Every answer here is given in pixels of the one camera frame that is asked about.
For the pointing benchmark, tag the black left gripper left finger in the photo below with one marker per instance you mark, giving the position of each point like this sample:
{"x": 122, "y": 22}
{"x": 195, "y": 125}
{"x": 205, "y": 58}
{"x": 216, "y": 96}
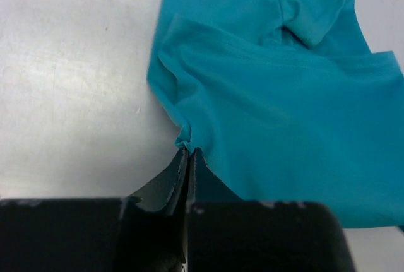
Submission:
{"x": 161, "y": 194}

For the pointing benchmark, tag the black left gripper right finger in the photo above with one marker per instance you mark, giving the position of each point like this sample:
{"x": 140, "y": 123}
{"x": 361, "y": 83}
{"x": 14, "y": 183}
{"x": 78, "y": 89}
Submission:
{"x": 204, "y": 185}

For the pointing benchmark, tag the teal t shirt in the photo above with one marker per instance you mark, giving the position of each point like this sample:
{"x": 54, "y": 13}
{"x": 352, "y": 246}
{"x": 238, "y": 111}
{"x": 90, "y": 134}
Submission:
{"x": 286, "y": 101}

